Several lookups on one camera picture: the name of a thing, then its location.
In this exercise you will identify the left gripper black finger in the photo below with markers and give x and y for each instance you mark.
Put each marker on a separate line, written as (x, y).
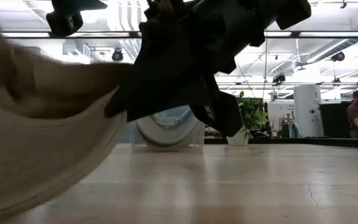
(64, 23)

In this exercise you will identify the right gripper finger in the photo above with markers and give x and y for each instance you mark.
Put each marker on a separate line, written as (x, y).
(154, 99)
(219, 115)

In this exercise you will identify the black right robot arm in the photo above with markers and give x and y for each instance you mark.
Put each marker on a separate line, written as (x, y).
(291, 12)

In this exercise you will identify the white plant pot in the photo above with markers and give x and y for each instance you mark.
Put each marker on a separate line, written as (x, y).
(236, 139)

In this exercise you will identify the green leafy plant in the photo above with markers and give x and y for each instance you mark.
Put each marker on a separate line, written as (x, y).
(253, 116)

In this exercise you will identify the clear plastic storage bin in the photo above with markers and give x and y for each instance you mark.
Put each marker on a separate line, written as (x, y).
(137, 146)

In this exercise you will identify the black background table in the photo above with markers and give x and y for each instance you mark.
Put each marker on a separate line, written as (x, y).
(291, 141)

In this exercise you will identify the white round pillar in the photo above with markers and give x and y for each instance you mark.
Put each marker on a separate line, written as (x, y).
(306, 109)

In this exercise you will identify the silver ceiling duct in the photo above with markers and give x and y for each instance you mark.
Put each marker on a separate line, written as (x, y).
(337, 46)

